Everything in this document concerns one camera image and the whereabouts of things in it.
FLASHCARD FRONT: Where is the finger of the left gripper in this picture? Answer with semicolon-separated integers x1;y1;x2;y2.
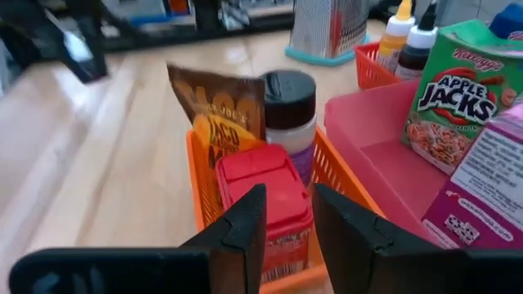
0;10;47;71
56;20;110;85

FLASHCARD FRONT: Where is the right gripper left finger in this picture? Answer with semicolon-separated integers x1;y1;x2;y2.
179;183;268;294

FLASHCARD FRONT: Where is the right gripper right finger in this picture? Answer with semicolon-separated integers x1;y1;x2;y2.
312;183;467;294

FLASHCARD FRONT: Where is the orange plastic basket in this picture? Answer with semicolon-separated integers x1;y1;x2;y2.
186;126;385;294

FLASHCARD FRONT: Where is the red-lidded spice jar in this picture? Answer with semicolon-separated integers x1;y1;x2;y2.
215;143;315;285

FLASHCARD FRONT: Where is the pink plastic tray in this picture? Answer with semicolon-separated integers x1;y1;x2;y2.
324;79;450;246

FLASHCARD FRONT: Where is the brown taco seasoning packet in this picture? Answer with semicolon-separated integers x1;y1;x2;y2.
166;63;267;171

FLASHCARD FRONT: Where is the pink Raisin Bran box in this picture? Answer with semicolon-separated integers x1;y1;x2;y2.
420;101;523;251

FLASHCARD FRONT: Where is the black round disc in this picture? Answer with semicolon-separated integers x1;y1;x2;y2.
261;69;318;189

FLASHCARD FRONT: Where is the green Apple Jacks box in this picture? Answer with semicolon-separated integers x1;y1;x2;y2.
400;19;523;176

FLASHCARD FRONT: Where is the black squeeze bottle white collar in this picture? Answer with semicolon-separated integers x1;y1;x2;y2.
394;2;439;82

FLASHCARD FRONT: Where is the yellow squeeze bottle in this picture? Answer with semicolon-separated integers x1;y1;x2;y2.
375;0;417;74

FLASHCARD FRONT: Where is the blue cereal box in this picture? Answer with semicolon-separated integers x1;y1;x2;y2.
488;2;523;42

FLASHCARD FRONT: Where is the red plastic basket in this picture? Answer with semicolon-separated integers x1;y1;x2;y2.
353;40;404;91

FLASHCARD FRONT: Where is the black aluminium table frame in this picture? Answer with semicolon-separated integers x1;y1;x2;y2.
93;0;295;52

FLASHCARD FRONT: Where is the metal box grater teal handle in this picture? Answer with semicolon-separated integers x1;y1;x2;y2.
284;0;371;69

